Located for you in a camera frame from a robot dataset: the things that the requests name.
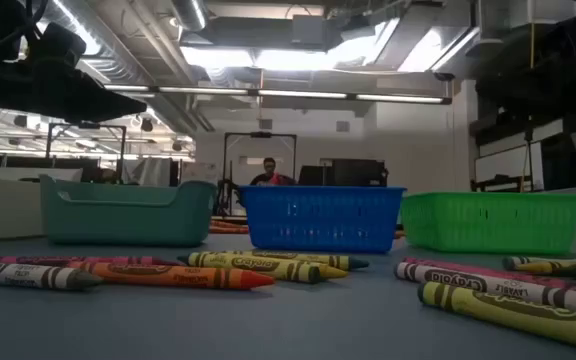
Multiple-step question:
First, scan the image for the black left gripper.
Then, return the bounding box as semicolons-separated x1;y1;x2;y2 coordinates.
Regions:
0;58;148;124

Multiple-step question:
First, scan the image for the yellow-green crayon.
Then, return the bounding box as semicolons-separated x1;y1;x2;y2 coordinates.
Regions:
416;280;576;354
176;250;323;285
514;259;576;282
220;249;371;272
501;255;576;269

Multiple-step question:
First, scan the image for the pink crayon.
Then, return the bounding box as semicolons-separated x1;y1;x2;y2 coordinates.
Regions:
0;255;185;268
401;256;576;300

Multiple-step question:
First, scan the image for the grey cover sheet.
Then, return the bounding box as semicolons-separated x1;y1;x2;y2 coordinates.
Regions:
121;156;173;188

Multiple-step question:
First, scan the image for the teal plastic bin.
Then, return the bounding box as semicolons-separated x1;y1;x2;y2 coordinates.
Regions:
39;173;218;248

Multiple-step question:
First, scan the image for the person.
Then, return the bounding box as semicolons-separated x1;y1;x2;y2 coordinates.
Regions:
248;156;298;188

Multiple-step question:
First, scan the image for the grey crayon white wrapper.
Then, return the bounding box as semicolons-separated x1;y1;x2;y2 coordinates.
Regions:
393;261;576;318
0;260;104;292

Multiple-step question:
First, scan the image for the blue slotted plastic basket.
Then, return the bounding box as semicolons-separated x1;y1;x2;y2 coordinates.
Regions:
237;185;408;254

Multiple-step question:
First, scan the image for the yellow crayon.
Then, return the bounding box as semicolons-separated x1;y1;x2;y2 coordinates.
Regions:
317;263;350;280

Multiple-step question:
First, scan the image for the whiteboard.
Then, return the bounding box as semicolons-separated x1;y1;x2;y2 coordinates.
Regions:
474;141;545;192

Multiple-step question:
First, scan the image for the green slotted plastic basket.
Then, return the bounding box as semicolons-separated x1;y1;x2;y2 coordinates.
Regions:
399;191;576;255

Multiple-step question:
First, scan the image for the black metal frame stand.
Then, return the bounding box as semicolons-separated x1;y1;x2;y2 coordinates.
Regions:
221;131;298;217
44;122;128;174

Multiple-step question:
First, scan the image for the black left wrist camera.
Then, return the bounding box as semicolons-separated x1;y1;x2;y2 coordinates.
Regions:
31;22;88;69

